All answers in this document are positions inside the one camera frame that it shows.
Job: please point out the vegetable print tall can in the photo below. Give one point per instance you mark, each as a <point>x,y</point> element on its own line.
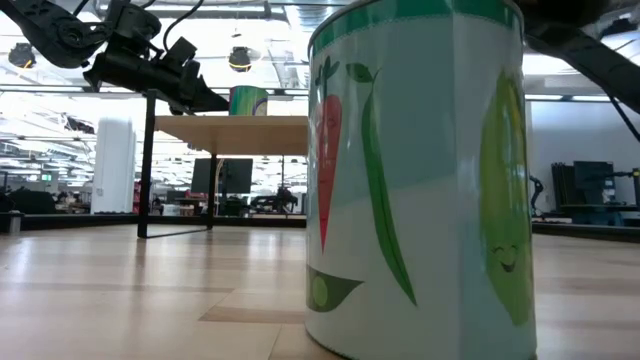
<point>425,200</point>

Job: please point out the wooden shelf with black legs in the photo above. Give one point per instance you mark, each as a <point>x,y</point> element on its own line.
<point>240,132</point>

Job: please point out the black background robot arm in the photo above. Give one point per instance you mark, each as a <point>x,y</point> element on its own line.
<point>280,197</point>
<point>536,195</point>

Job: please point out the black ceiling dome camera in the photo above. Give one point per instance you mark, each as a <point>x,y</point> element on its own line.
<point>240,60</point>

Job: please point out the silver air duct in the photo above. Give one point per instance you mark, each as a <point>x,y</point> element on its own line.
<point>300,30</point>

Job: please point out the black equipment rack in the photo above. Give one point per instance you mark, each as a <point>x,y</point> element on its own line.
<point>590,180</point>

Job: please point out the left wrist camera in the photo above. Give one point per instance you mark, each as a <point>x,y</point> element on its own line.
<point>179,52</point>

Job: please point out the black ceiling device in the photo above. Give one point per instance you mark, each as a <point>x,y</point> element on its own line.
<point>21,55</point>

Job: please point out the black table frame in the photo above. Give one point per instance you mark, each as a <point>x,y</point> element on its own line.
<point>100,220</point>

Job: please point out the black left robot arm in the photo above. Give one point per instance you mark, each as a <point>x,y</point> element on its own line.
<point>55,30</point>

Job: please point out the green can with purple arc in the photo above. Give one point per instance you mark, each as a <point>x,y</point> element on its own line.
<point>245,102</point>

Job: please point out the green exit sign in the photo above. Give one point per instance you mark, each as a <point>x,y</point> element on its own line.
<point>46,177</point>

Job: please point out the white pillar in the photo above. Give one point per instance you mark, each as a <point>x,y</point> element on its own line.
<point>114,165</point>

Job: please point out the black monitor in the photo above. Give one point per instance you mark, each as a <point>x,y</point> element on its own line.
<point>235,175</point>

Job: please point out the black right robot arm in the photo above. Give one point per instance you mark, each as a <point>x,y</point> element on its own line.
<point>575,55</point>

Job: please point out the ceiling light strip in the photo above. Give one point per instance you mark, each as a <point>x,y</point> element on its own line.
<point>565,97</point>
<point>50,90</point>

